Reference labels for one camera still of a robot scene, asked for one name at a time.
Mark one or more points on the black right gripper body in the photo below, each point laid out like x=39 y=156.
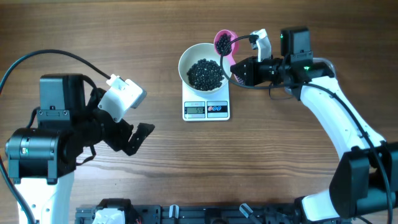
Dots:
x=270 y=70

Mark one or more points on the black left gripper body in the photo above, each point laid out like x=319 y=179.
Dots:
x=102 y=126

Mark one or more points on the black beans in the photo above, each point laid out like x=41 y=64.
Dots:
x=205 y=75
x=222 y=44

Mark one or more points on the pink measuring scoop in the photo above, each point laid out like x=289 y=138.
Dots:
x=234 y=46

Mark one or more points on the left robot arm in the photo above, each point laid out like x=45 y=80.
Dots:
x=42 y=160

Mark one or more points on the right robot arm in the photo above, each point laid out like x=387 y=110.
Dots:
x=365 y=180

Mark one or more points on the black beans in bowl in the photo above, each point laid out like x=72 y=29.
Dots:
x=205 y=75

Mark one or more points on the white bowl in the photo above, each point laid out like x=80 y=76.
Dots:
x=197 y=52

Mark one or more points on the white digital kitchen scale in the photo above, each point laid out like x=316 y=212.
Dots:
x=205 y=107

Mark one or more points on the clear plastic food container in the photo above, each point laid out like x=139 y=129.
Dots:
x=317 y=60

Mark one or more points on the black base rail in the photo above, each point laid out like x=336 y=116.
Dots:
x=117 y=210

